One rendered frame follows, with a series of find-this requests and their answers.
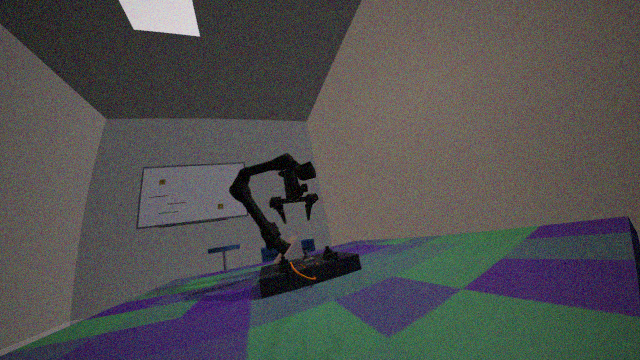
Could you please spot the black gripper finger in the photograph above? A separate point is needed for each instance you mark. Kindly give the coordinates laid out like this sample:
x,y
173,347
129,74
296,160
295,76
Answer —
x,y
308,207
279,208

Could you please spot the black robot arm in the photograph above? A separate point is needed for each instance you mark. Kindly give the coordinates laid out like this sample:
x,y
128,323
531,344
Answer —
x,y
241,191

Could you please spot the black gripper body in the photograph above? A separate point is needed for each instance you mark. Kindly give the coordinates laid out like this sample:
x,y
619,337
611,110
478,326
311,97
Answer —
x,y
277,200

